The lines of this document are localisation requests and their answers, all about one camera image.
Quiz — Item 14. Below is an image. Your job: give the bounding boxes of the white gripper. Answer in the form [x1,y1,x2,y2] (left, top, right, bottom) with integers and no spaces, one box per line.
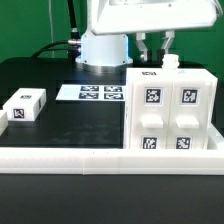
[89,0,216,62]

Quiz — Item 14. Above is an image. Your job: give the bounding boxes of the white cabinet body box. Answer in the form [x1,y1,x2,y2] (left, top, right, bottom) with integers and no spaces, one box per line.
[124,54,217,150]

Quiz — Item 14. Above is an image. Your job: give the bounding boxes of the white cabinet top block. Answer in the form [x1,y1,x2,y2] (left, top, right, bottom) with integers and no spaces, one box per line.
[3,88,46,121]

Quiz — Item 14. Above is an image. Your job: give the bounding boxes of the white cabinet door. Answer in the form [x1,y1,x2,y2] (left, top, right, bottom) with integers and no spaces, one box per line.
[130,81,172,150]
[169,81,208,150]

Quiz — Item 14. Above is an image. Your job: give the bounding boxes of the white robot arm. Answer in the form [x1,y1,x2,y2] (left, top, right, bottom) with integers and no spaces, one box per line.
[76,0,222,72]

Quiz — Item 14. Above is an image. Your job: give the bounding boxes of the white fiducial marker sheet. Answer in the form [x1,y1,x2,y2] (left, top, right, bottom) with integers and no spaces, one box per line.
[56,84,126,102]

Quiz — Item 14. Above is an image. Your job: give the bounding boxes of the black thick cable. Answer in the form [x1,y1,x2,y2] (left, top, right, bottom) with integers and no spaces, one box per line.
[31,0,83,59]

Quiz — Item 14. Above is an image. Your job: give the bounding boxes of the thin white cable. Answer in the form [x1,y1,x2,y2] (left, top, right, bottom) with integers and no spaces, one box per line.
[48,0,55,59]

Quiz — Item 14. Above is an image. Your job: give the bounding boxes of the white U-shaped boundary frame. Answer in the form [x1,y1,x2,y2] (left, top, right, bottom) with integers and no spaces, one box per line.
[0,129,224,175]

